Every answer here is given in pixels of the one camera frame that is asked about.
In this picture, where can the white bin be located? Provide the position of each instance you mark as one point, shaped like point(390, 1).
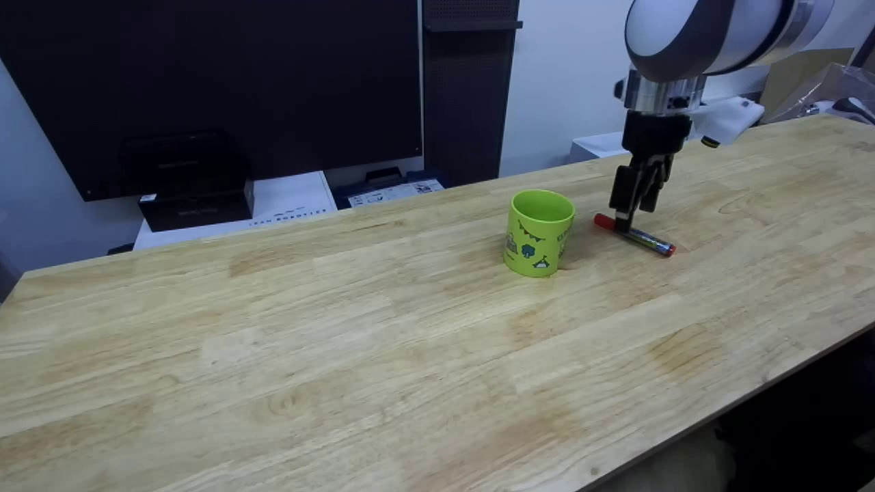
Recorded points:
point(601, 147)

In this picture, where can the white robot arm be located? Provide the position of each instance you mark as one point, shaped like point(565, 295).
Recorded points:
point(692, 36)

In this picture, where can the dark tray with white label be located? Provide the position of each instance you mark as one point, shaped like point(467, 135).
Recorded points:
point(386, 189)

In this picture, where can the black box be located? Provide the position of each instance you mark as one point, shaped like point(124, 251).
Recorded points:
point(186, 187)

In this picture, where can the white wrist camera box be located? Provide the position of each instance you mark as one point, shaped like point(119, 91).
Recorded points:
point(728, 118)

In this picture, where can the green mug with print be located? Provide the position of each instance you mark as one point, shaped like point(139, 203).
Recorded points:
point(538, 237)

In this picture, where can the white flat box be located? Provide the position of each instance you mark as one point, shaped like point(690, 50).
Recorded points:
point(289, 202)

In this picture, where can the brown cardboard box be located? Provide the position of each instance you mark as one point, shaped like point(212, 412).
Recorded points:
point(810, 83)

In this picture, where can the large black screen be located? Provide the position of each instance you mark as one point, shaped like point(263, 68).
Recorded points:
point(227, 83)

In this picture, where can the marker with red cap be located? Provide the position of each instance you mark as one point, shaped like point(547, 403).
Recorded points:
point(650, 243)

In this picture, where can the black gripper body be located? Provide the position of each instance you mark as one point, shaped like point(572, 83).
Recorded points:
point(657, 132)

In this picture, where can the dark brown cabinet panel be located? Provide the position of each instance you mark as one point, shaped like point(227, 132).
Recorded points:
point(467, 91)

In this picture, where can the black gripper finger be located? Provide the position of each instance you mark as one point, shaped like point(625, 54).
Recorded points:
point(625, 189)
point(655, 183)

